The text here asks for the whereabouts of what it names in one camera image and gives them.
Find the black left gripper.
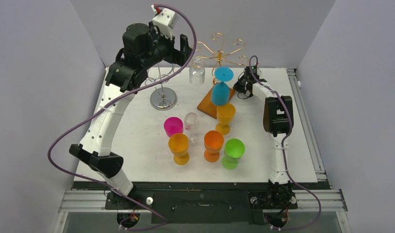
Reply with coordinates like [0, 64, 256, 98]
[141, 22, 193, 69]

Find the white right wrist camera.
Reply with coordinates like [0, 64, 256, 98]
[247, 66, 260, 76]

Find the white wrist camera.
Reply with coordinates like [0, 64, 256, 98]
[247, 66, 260, 76]
[151, 4, 179, 40]

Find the pink plastic wine glass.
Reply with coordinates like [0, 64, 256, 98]
[164, 117, 183, 137]

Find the clear patterned wine glass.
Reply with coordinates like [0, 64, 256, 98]
[189, 58, 205, 86]

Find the orange plastic wine glass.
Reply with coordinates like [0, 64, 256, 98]
[204, 130, 224, 163]

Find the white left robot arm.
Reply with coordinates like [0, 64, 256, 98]
[69, 22, 193, 209]

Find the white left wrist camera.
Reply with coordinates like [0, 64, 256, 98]
[151, 4, 179, 40]

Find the yellow wine glass in front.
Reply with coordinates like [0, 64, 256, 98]
[168, 133, 189, 166]

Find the yellow wine glass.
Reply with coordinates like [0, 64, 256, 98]
[168, 133, 189, 166]
[215, 103, 236, 135]

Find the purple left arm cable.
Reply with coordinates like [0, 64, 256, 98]
[48, 3, 198, 226]

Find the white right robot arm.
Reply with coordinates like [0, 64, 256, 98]
[233, 67, 295, 185]

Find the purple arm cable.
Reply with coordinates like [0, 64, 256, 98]
[48, 3, 198, 226]
[248, 55, 323, 231]

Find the blue plastic wine glass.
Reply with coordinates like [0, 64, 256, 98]
[211, 67, 234, 106]

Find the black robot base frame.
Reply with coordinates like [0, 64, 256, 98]
[61, 182, 324, 231]

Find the silver wire glass rack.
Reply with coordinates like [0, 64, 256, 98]
[145, 64, 178, 111]

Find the yellow wine glass at back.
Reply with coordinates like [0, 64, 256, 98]
[215, 103, 236, 135]

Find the gold wire glass rack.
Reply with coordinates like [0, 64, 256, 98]
[196, 33, 248, 119]

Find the clear small wine glass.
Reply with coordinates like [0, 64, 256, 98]
[184, 112, 199, 144]

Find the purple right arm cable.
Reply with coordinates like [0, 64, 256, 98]
[248, 55, 323, 231]

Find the green plastic wine glass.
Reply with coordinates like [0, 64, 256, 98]
[221, 138, 246, 170]

